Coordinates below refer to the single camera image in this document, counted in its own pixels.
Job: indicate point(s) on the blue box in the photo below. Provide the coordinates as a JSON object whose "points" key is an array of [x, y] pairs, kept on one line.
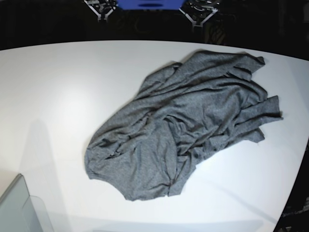
{"points": [[150, 4]]}

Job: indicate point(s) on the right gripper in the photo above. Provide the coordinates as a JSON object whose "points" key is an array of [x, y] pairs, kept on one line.
{"points": [[102, 8]]}

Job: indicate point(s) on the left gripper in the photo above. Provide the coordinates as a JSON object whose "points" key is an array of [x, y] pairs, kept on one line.
{"points": [[198, 12]]}

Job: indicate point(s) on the grey t-shirt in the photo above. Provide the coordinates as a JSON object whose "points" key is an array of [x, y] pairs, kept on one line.
{"points": [[182, 115]]}

